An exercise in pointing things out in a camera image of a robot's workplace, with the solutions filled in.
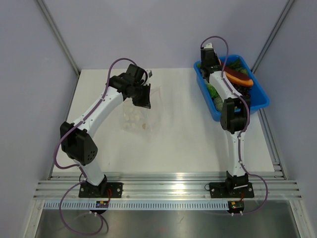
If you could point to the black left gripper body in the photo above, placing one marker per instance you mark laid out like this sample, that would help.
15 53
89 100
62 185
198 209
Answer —
137 87

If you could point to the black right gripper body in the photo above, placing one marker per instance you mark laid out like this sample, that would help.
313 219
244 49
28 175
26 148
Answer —
217 61

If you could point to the clear dotted zip top bag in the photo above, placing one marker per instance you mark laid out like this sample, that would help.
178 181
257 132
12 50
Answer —
138 120

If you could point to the orange purple papaya slice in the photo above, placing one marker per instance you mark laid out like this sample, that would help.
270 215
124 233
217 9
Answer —
239 78

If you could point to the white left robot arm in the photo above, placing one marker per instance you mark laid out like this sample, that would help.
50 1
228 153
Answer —
77 137

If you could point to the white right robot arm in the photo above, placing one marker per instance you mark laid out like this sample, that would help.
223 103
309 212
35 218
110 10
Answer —
234 120

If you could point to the dark green herb sprig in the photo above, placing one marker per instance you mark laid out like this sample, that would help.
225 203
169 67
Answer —
235 65

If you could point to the green lettuce leaf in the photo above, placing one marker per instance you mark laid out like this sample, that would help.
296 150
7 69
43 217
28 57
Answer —
212 91

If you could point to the green netted melon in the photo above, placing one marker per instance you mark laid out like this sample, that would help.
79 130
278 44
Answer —
218 103

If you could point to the dark purple grape bunch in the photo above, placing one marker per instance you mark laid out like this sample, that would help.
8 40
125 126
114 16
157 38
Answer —
243 90

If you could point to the blue plastic bin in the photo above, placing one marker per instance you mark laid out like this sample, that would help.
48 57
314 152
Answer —
259 99

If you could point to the left controller board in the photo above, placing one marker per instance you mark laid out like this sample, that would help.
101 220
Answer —
102 204

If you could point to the controller board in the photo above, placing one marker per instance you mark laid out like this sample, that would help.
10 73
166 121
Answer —
102 204
236 206

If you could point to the right controller board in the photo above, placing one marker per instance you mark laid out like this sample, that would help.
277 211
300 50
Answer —
236 206

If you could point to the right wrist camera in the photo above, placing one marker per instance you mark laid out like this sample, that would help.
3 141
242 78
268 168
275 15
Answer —
208 46

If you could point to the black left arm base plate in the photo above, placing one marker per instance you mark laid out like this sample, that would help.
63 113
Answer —
104 190

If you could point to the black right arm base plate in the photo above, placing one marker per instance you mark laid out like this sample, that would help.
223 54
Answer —
219 190

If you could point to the white slotted cable duct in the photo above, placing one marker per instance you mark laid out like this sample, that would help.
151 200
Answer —
138 205

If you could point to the aluminium rail frame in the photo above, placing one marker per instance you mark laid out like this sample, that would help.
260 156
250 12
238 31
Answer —
170 186

